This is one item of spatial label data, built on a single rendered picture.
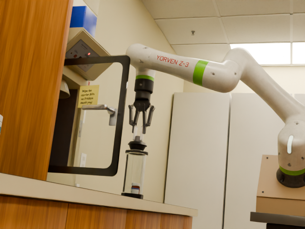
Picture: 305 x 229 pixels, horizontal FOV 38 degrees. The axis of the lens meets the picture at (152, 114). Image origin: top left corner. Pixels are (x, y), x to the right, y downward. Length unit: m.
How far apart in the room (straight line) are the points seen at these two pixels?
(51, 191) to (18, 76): 0.60
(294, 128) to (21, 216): 1.28
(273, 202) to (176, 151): 2.70
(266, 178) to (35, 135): 1.10
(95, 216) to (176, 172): 3.24
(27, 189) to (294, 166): 1.28
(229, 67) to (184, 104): 2.85
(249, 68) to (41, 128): 0.97
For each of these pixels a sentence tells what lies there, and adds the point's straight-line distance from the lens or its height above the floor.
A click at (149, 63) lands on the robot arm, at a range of 1.97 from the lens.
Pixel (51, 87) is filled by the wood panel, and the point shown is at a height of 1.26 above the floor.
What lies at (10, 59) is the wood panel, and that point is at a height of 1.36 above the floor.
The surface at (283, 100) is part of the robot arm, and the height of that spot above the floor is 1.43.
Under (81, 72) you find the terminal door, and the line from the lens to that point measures 1.52.
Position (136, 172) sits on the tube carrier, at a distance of 2.00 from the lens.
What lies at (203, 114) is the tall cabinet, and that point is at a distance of 4.62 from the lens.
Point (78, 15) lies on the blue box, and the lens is 1.65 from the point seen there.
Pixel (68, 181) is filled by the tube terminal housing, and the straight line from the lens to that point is 1.76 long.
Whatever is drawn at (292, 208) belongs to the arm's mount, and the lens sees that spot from 2.00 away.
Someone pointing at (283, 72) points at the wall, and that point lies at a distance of 5.13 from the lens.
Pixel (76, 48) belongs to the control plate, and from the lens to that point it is 1.65.
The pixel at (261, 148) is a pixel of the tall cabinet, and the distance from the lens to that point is 4.47.
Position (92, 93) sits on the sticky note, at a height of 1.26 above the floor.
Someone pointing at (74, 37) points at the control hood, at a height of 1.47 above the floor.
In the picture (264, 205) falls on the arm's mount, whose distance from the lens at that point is 2.00.
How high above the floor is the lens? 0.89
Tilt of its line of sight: 13 degrees up
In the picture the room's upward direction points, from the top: 6 degrees clockwise
